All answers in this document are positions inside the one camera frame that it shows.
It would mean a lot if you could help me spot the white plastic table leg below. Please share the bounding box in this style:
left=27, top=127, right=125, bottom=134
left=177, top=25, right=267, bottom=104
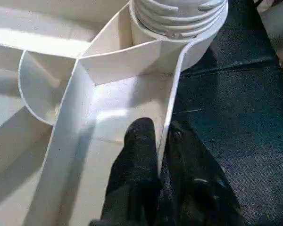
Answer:
left=133, top=0, right=227, bottom=39

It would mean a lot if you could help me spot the white plastic children's table top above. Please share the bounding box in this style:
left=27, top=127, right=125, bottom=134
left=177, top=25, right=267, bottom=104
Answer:
left=0, top=0, right=229, bottom=226

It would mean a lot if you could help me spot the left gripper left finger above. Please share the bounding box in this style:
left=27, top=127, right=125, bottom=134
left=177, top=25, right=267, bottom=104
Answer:
left=100, top=118, right=163, bottom=226

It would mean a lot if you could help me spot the black work mat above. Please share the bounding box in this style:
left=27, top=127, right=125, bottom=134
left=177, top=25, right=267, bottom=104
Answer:
left=158, top=0, right=283, bottom=226

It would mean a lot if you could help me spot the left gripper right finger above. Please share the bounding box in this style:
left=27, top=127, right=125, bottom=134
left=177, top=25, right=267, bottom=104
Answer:
left=157, top=121, right=246, bottom=226

